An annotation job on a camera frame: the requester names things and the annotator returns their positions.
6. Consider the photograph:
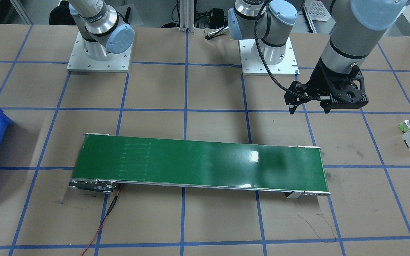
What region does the green conveyor belt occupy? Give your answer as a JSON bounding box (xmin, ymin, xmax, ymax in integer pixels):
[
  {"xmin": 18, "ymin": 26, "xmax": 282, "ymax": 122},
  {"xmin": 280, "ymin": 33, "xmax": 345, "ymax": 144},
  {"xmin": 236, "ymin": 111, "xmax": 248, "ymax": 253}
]
[{"xmin": 69, "ymin": 133, "xmax": 330, "ymax": 198}]

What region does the green push button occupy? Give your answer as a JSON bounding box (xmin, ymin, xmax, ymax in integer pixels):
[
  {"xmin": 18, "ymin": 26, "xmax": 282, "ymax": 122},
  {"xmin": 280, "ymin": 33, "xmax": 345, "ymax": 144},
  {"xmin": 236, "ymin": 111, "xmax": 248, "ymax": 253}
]
[{"xmin": 398, "ymin": 119, "xmax": 410, "ymax": 133}]

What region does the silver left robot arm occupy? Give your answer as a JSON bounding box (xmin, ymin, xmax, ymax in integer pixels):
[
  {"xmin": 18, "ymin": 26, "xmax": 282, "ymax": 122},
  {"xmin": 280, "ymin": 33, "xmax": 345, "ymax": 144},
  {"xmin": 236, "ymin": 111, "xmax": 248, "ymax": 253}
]
[{"xmin": 227, "ymin": 0, "xmax": 410, "ymax": 114}]

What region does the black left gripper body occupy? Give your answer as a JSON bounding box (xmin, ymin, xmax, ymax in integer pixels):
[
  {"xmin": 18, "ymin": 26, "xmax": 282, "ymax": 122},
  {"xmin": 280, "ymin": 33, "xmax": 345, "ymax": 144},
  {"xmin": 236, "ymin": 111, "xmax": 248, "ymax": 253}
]
[{"xmin": 307, "ymin": 59, "xmax": 369, "ymax": 109}]

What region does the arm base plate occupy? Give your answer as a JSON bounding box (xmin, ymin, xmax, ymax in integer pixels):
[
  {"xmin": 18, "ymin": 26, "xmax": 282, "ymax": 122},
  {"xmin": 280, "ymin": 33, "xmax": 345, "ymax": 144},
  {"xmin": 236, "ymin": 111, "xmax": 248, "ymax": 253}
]
[
  {"xmin": 238, "ymin": 37, "xmax": 300, "ymax": 76},
  {"xmin": 67, "ymin": 33, "xmax": 132, "ymax": 73}
]

